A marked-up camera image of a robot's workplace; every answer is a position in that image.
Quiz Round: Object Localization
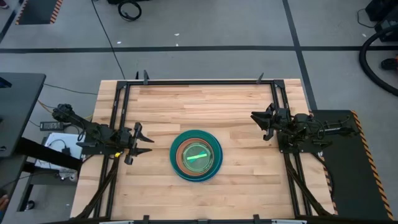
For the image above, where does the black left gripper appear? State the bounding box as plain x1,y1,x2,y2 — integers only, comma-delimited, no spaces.
118,122,155,166

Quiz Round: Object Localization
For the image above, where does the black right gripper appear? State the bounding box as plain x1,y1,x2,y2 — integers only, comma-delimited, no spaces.
251,102,292,141

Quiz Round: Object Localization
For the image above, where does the orange translucent plastic plate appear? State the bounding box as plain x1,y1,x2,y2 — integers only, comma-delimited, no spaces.
175,138,216,177

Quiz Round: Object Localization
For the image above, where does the large teal plastic plate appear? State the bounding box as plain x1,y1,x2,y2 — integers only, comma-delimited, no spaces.
169,129,223,183

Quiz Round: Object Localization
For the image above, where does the green translucent plastic plate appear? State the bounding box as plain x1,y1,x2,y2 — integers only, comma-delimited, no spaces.
182,142,215,175

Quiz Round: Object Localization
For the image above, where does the white flat box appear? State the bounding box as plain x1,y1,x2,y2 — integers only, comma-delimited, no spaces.
34,133,86,181

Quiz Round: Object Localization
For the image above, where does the black power adapter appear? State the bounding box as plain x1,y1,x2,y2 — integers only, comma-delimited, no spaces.
39,121,65,131

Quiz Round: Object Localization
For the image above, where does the large black hazard-striped mat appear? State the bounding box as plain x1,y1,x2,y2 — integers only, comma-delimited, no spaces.
310,109,395,221

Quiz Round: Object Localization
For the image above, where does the black desk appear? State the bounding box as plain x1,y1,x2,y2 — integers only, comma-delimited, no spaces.
0,72,83,224

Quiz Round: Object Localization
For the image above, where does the orange black shop vacuum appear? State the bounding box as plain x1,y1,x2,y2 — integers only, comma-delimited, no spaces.
381,54,398,71

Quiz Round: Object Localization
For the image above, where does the person's hand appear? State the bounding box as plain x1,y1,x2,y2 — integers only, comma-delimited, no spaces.
0,194,10,215

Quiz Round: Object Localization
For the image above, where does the small black hazard-striped mat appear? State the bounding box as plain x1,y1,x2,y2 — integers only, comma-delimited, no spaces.
15,0,64,26

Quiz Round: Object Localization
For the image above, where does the black aluminium table frame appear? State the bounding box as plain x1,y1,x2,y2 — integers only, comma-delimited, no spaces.
93,79,312,219

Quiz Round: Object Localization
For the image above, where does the yellow orange cable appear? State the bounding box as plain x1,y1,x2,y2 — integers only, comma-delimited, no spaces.
37,99,94,121

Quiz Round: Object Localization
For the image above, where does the long black floor cable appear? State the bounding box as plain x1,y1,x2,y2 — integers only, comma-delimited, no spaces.
91,0,126,80

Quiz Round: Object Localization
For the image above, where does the black vacuum hose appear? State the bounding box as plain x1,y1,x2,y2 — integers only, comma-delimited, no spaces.
359,24,398,97

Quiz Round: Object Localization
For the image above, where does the coiled black cable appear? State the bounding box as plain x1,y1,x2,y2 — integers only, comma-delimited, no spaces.
117,1,142,22

